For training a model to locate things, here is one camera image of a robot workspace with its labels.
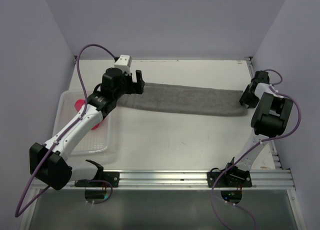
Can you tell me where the grey towel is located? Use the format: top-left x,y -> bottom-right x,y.
117,82 -> 248,117

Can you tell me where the pink towel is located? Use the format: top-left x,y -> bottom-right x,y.
74,98 -> 101,131

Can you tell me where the clear plastic basket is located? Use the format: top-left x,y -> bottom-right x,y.
53,90 -> 111,156

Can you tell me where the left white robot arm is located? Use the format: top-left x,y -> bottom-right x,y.
29,67 -> 145,190

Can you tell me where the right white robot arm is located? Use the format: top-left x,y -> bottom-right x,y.
222,69 -> 294,187

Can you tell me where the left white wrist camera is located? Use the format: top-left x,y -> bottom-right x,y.
114,55 -> 132,74

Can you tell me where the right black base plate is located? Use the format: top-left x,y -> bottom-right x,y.
206,167 -> 253,188

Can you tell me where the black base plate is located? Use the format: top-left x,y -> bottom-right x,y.
206,167 -> 253,188
74,171 -> 120,188

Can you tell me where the aluminium mounting rail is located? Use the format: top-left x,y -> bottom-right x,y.
31,167 -> 293,191

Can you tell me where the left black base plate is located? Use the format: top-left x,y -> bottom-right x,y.
74,171 -> 120,188

